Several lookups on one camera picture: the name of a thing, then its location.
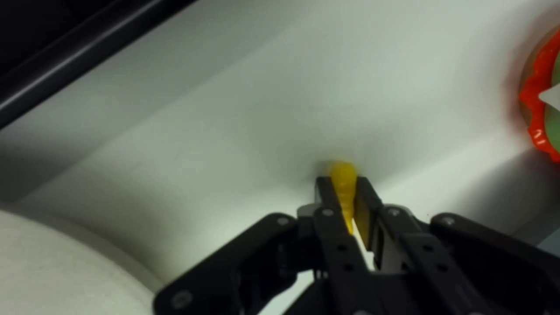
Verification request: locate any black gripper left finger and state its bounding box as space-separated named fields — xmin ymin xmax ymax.
xmin=153 ymin=176 xmax=381 ymax=315

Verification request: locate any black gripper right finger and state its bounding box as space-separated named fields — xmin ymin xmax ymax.
xmin=354 ymin=176 xmax=560 ymax=315

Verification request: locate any yellow toy fry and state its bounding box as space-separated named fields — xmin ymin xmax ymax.
xmin=326 ymin=161 xmax=358 ymax=234

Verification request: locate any toy burger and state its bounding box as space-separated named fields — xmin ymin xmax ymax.
xmin=515 ymin=28 xmax=560 ymax=164

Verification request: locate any beige round plate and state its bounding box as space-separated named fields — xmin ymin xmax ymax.
xmin=0 ymin=206 xmax=162 ymax=315

